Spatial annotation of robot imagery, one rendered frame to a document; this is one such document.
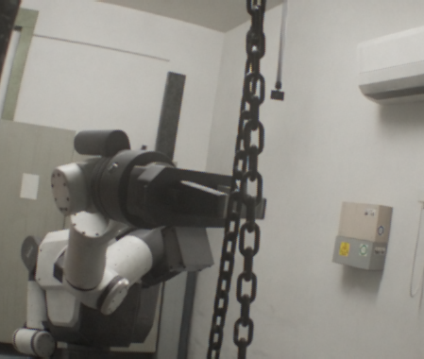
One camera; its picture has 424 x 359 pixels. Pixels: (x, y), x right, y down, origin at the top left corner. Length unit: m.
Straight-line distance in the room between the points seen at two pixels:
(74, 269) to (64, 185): 0.19
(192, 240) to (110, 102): 3.07
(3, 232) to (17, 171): 0.44
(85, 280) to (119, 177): 0.27
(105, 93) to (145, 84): 0.35
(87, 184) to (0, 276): 2.69
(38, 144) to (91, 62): 0.81
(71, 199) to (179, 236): 0.17
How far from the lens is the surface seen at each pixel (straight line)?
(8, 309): 3.29
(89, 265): 0.69
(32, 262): 1.30
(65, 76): 3.47
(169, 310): 3.52
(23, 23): 3.46
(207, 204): 0.39
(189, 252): 0.45
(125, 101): 3.53
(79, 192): 0.56
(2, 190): 3.14
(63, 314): 1.10
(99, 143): 0.55
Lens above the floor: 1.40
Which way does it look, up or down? 2 degrees up
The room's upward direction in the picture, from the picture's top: 8 degrees clockwise
